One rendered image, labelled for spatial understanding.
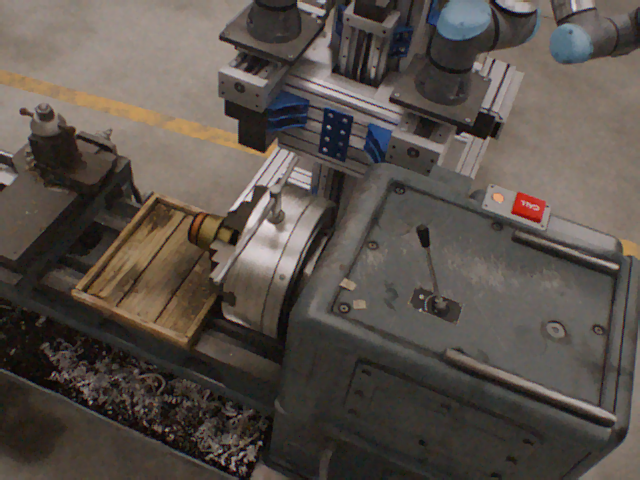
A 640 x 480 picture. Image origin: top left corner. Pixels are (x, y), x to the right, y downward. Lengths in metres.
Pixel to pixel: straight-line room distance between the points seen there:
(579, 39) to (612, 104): 2.79
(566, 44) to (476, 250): 0.42
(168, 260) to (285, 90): 0.60
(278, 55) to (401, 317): 0.89
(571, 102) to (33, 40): 2.99
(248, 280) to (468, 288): 0.41
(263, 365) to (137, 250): 0.44
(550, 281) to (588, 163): 2.39
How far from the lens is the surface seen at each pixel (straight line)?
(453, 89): 1.69
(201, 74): 3.62
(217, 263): 1.34
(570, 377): 1.18
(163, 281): 1.59
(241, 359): 1.50
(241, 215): 1.38
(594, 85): 4.21
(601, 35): 1.37
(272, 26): 1.80
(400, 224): 1.26
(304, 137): 1.95
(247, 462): 1.73
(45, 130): 1.62
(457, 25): 1.61
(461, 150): 3.08
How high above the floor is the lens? 2.19
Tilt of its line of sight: 50 degrees down
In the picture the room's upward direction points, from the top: 10 degrees clockwise
